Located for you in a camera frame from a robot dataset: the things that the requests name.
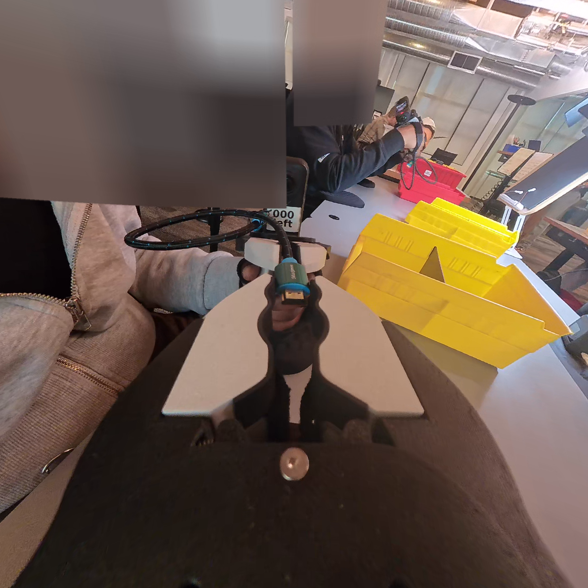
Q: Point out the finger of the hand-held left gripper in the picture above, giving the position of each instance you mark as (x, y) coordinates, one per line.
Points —
(262, 255)
(317, 257)

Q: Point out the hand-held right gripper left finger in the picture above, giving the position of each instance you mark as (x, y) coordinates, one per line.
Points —
(216, 358)

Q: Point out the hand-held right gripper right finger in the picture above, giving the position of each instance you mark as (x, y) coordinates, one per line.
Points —
(367, 358)

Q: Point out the large yellow plastic bin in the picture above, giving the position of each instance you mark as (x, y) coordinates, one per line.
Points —
(436, 321)

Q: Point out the person's left forearm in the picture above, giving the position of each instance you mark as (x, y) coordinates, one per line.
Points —
(183, 275)

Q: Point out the person's left hand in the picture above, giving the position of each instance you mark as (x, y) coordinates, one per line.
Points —
(287, 319)

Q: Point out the black bin divider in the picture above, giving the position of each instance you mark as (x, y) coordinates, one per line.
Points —
(434, 268)

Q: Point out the red plastic bin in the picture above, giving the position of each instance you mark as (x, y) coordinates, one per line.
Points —
(441, 188)

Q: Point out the black floor lamp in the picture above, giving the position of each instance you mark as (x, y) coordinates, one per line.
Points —
(521, 99)

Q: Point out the black panel on white stand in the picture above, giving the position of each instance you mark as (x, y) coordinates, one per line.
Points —
(551, 174)

